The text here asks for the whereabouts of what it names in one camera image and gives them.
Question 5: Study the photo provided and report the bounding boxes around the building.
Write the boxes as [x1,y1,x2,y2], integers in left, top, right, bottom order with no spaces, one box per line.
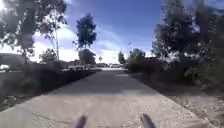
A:
[0,52,28,72]

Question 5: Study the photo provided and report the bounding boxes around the row of parked cars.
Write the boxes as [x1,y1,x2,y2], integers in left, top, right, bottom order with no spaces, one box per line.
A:
[96,62,122,69]

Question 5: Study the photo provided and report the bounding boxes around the large leafy tree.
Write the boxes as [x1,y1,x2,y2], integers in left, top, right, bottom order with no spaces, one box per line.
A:
[0,0,68,64]

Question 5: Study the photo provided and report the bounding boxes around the row of trees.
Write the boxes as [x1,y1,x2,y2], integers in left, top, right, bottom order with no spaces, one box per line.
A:
[124,0,224,88]

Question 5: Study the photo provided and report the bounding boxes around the grey concrete path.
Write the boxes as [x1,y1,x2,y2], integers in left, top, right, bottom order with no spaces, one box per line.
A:
[0,67,209,128]

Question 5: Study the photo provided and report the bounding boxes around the dirt and grass strip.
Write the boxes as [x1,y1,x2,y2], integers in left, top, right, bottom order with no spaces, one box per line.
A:
[0,84,51,113]

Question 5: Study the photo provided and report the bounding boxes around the robot's own part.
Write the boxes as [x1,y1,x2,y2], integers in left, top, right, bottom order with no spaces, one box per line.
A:
[140,113,157,128]
[74,115,88,128]

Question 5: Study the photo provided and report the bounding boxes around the low dark hedge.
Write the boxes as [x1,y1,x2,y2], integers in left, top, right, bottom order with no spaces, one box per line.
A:
[20,61,103,92]

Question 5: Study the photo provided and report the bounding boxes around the bare gravel strip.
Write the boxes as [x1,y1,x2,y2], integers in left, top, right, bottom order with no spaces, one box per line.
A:
[131,73,224,128]

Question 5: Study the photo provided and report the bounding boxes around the tall slender tree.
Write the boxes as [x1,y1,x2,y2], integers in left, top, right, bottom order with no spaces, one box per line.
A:
[72,13,98,52]

